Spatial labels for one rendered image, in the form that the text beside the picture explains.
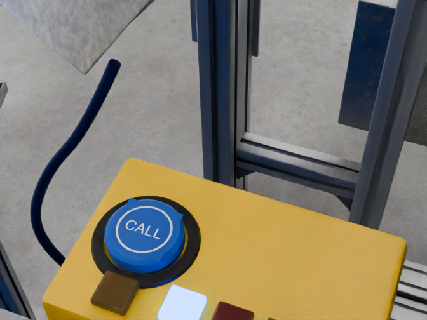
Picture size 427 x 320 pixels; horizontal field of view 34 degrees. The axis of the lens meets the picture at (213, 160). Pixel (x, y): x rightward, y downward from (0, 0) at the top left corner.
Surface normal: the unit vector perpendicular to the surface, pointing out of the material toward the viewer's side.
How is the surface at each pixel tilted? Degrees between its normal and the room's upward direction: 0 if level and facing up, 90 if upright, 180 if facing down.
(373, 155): 90
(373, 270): 0
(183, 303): 0
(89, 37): 55
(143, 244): 0
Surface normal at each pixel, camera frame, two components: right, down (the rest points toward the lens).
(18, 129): -0.02, -0.65
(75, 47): 0.19, 0.24
